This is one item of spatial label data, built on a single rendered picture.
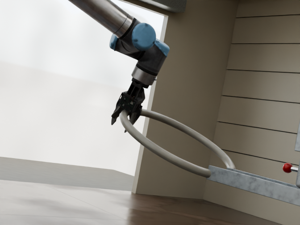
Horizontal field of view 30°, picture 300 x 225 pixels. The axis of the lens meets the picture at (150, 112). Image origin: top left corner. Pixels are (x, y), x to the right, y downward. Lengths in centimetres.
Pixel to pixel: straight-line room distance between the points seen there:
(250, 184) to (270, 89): 809
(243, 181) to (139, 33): 60
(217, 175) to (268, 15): 851
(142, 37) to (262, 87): 823
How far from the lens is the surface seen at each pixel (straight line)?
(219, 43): 1060
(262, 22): 1041
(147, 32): 189
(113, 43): 202
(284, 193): 181
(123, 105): 210
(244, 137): 1013
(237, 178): 190
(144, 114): 227
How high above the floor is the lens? 121
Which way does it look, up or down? 1 degrees up
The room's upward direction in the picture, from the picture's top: 10 degrees clockwise
